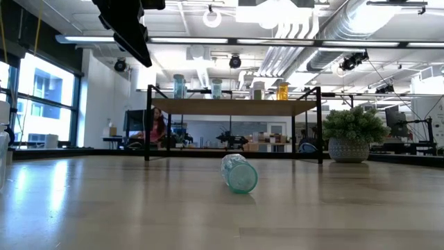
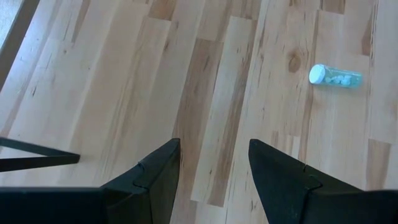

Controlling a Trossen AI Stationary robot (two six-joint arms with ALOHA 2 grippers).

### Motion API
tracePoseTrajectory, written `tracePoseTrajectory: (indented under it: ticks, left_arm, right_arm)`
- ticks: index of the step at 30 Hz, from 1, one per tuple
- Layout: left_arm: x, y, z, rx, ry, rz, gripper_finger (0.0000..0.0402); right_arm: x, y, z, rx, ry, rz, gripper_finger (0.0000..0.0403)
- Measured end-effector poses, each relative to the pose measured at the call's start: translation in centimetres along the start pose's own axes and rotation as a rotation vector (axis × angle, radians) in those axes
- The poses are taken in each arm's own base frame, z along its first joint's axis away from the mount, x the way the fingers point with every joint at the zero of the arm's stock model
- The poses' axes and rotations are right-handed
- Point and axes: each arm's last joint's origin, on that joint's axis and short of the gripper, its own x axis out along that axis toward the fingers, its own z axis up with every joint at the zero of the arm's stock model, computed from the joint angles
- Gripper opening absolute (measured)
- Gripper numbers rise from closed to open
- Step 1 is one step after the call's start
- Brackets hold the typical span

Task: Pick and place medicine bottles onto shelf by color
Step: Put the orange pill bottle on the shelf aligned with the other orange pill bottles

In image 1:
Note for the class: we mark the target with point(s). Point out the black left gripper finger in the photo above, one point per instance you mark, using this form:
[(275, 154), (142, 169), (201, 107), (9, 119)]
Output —
[(135, 40)]

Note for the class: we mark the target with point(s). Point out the clear medicine bottle white cap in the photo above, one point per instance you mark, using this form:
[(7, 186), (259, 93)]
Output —
[(3, 159), (258, 92)]

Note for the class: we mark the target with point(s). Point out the orange medicine bottle white cap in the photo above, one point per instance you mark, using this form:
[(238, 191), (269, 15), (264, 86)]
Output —
[(282, 92)]

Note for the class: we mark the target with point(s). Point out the black background robot arm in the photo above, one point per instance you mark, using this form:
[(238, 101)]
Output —
[(230, 139)]

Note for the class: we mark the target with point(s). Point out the black ceiling spotlight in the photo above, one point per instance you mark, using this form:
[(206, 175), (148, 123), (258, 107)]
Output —
[(235, 61), (120, 65)]

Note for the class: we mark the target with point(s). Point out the black monitor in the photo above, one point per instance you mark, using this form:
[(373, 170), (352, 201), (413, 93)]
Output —
[(395, 119), (135, 119)]

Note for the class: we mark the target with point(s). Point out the person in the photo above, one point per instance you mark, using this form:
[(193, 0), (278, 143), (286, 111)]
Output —
[(157, 126)]

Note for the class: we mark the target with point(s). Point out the cardboard box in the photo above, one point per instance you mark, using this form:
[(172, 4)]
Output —
[(110, 131), (251, 146)]

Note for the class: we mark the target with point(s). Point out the white cabinet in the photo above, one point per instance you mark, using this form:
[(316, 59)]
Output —
[(43, 140)]

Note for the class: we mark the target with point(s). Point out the black rig fixture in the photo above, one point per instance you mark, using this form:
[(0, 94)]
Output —
[(11, 133)]

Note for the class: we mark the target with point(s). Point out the blue round object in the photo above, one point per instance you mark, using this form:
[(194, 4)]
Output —
[(307, 148)]

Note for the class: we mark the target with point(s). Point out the long ceiling light strip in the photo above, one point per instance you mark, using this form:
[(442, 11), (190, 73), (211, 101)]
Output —
[(364, 44)]

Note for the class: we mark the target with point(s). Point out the green plant in grey pot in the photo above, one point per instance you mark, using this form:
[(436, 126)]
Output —
[(354, 132)]

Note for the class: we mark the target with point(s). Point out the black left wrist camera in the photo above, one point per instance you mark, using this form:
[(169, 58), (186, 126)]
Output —
[(154, 4)]

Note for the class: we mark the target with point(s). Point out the wooden shelf black metal frame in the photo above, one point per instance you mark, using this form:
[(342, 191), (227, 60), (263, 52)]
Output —
[(236, 107)]

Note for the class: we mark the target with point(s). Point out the black aluminium rig frame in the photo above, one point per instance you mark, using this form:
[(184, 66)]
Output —
[(69, 153)]

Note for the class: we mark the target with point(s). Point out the silver ventilation duct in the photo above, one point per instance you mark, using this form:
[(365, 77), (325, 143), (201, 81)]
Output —
[(347, 27)]

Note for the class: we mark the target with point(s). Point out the black ceiling camera cluster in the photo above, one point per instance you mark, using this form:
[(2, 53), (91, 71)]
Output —
[(385, 89), (354, 60)]

